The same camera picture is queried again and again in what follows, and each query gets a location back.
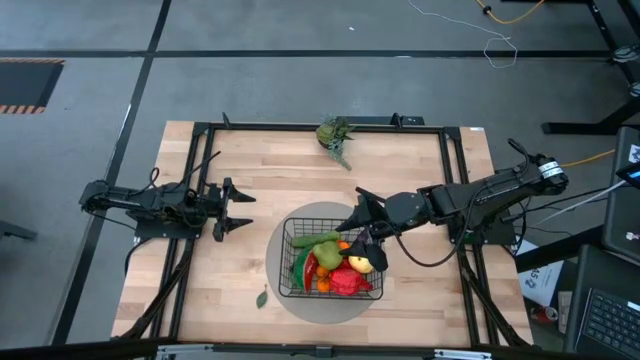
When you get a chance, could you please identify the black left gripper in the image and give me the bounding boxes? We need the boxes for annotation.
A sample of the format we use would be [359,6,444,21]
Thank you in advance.
[202,177,257,243]

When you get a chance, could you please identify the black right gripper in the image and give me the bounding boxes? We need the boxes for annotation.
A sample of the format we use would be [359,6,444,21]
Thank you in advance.
[337,187,432,257]

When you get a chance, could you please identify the yellow pear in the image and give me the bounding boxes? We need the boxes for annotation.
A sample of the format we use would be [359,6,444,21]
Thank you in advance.
[348,254,375,275]

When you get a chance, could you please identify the green pear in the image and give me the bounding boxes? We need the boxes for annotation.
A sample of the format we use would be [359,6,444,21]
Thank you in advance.
[312,240,344,272]

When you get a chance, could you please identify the green cucumber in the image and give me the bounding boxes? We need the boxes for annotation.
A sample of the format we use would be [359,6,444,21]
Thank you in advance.
[291,230,342,249]

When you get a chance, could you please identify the red bell pepper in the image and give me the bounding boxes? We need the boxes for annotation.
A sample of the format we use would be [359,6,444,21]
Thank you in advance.
[328,267,374,297]

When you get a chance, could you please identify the round grey mat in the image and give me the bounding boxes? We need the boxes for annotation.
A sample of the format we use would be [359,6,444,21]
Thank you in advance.
[265,201,389,325]

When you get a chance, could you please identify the green succulent plant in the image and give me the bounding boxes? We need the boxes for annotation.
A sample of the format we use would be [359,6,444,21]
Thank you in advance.
[314,115,356,172]

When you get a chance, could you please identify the black bar with silver brackets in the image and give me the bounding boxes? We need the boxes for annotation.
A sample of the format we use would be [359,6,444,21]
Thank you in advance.
[0,338,640,360]

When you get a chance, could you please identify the white printed paper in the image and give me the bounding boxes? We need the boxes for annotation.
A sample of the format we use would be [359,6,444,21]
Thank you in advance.
[516,239,565,308]

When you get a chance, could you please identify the red drink can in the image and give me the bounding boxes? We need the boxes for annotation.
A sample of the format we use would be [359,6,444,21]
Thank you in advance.
[529,305,559,324]

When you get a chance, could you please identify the grey furniture foot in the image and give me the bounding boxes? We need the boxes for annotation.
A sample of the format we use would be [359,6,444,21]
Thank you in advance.
[0,219,39,241]

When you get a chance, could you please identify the black hazard-striped floor mat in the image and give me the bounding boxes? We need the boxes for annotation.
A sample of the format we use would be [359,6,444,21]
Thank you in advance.
[0,57,67,115]

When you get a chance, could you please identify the black laptop keyboard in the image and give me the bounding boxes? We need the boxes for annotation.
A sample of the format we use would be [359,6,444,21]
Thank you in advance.
[563,244,640,360]

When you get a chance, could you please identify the dark laptop with stickers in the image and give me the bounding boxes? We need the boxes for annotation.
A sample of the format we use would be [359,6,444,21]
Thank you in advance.
[601,126,640,266]

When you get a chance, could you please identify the black phone with lit screen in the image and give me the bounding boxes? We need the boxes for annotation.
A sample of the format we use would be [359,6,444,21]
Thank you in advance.
[615,161,640,190]

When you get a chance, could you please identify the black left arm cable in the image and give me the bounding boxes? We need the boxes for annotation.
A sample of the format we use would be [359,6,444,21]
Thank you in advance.
[177,150,222,194]

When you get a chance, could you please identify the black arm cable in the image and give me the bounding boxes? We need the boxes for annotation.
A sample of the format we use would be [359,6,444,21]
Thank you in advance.
[177,150,222,194]
[387,199,474,268]

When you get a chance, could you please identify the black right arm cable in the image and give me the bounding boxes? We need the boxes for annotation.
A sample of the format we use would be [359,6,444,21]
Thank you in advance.
[387,199,474,268]

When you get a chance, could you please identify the black wire basket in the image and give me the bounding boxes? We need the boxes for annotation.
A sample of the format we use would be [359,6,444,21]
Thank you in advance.
[277,217,386,301]

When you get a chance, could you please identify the black aluminium table frame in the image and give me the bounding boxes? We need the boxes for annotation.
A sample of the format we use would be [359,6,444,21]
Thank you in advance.
[112,113,534,351]

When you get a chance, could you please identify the white floor cable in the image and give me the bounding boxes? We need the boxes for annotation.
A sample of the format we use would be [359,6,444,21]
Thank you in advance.
[407,0,519,70]

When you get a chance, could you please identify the yellow floor cable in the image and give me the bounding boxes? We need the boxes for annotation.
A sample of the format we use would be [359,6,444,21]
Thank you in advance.
[474,0,547,26]

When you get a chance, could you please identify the black desk leg frame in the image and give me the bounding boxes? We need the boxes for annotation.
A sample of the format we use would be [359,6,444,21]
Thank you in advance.
[542,0,640,136]

